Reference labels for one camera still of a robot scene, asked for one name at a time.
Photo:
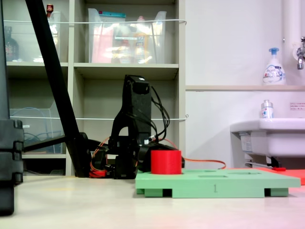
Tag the small clear sanitizer bottle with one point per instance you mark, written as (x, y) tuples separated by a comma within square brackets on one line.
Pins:
[(267, 111)]

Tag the white ceramic sink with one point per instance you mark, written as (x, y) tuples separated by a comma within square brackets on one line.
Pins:
[(281, 138)]

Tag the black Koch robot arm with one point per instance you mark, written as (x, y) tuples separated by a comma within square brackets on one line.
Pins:
[(140, 107)]

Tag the beige shelf unit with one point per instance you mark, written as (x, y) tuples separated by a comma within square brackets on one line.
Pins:
[(181, 59)]

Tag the dark glass bottle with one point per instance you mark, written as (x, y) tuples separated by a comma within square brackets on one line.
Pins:
[(10, 47)]

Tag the large clear plastic bin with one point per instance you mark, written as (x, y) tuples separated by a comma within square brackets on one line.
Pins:
[(124, 43)]

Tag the white foam soap pump bottle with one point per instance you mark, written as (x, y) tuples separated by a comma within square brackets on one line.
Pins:
[(274, 71)]

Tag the pink package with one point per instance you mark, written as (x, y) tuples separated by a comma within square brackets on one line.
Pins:
[(102, 47)]

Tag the yellow bottle with pink cap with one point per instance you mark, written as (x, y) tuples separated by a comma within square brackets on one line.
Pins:
[(141, 40)]

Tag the white sink label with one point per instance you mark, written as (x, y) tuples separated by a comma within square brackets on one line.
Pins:
[(246, 143)]

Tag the red cylinder block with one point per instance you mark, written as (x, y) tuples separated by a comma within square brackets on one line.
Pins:
[(166, 162)]

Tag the teal labelled packet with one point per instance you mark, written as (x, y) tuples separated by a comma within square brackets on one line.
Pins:
[(112, 14)]

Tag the green shape sorter board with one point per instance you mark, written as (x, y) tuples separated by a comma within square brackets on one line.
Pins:
[(202, 186)]

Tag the clear bin with dark bottle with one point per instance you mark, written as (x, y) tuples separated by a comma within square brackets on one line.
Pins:
[(26, 43)]

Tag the red arm base plate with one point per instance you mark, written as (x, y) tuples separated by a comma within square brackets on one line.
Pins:
[(97, 173)]

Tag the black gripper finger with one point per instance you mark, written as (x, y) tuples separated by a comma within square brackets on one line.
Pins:
[(183, 162), (145, 161)]

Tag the chrome wall faucet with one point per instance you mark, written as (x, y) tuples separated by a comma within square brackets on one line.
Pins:
[(300, 56)]

